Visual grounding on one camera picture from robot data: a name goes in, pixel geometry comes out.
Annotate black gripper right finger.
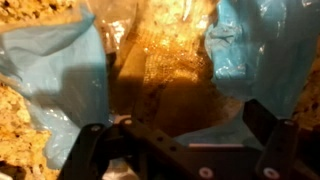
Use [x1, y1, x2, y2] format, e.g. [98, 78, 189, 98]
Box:
[243, 99, 320, 180]

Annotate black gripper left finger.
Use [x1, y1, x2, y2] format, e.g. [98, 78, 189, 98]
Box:
[58, 98, 201, 180]

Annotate blue clear plastic potato bag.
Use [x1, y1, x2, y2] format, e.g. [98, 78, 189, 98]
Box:
[0, 0, 320, 171]

